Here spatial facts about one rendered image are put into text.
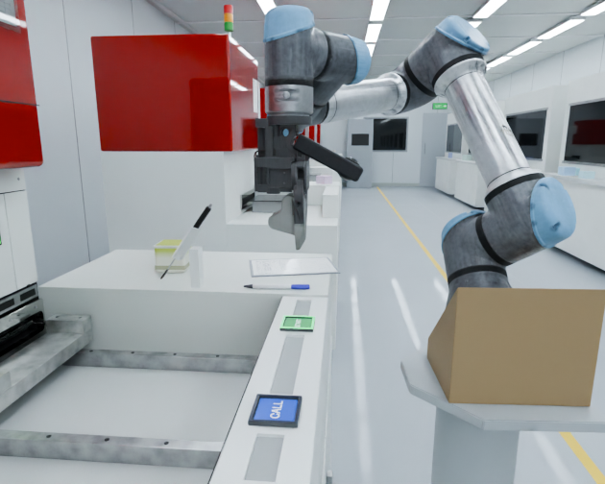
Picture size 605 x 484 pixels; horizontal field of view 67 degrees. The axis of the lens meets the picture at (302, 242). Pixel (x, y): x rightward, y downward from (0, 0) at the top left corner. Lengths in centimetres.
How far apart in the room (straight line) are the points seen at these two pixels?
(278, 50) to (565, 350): 67
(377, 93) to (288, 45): 36
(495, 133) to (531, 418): 52
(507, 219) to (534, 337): 22
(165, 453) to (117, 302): 42
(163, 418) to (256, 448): 35
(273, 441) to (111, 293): 62
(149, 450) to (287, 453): 28
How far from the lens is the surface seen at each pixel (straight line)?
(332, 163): 71
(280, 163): 70
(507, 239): 93
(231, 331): 99
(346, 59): 78
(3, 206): 105
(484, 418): 86
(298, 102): 70
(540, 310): 86
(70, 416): 90
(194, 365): 96
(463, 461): 102
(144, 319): 104
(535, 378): 91
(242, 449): 51
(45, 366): 97
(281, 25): 72
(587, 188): 551
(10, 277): 107
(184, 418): 83
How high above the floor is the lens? 127
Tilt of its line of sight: 12 degrees down
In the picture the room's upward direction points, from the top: straight up
